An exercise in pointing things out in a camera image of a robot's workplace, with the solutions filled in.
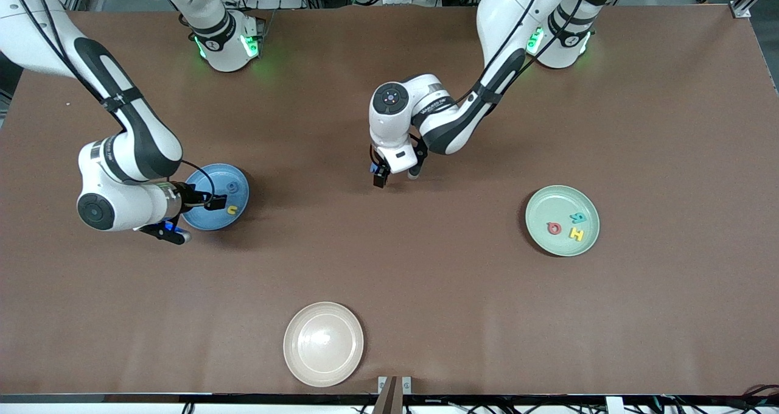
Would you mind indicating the blue plate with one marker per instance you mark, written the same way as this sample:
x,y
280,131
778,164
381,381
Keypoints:
x,y
242,198

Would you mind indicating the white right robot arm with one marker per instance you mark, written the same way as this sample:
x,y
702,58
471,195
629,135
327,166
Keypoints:
x,y
122,210

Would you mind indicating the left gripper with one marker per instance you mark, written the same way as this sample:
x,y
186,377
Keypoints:
x,y
380,177

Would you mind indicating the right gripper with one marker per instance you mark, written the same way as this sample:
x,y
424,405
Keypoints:
x,y
190,195

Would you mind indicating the brown post with metal brackets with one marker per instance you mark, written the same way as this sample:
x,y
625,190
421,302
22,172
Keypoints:
x,y
389,396

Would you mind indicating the blue foam letter g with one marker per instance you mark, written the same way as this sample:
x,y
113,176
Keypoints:
x,y
232,184

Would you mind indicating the brown table cover sheet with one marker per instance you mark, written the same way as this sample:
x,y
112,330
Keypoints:
x,y
389,292

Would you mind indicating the red foam letter Q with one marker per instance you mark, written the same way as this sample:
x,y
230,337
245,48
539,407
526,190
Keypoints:
x,y
549,228

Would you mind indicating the pale green plate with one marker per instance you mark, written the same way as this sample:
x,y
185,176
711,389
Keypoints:
x,y
548,207

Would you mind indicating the teal foam letter R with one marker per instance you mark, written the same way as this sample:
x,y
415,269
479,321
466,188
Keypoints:
x,y
578,217

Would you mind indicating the beige plate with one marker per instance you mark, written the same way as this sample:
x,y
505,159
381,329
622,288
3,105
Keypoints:
x,y
323,344

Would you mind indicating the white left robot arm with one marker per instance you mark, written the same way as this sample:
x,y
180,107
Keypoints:
x,y
517,6

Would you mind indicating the yellow foam letter H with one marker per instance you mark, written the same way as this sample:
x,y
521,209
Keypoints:
x,y
576,234

